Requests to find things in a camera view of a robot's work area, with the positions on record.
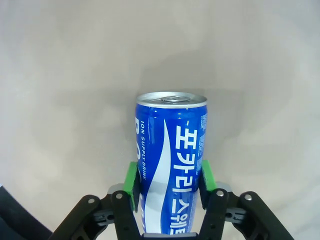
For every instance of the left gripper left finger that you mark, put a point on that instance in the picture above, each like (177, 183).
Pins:
(120, 212)

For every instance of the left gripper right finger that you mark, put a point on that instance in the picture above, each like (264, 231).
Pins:
(215, 212)

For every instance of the blue Pocari Sweat can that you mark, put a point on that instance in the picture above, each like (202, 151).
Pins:
(172, 150)

